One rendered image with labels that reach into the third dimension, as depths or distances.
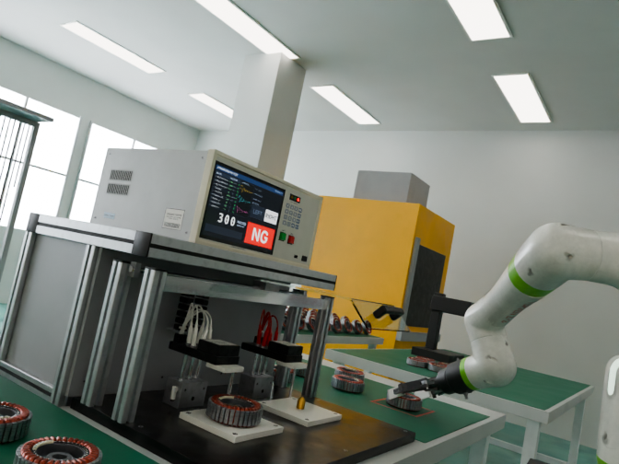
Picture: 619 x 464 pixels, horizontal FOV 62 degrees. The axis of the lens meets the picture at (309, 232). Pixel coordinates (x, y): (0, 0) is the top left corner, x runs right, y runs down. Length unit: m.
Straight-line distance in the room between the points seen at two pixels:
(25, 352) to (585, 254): 1.20
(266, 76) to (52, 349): 4.62
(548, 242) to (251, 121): 4.53
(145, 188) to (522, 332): 5.41
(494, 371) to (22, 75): 7.22
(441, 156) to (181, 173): 5.88
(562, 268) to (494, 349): 0.41
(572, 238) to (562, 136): 5.46
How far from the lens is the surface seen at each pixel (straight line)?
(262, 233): 1.26
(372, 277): 4.85
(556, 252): 1.17
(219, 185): 1.15
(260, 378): 1.36
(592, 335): 6.19
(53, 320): 1.24
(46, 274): 1.29
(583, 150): 6.54
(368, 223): 4.96
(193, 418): 1.09
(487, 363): 1.50
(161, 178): 1.24
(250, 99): 5.60
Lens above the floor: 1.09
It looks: 5 degrees up
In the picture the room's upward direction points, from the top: 11 degrees clockwise
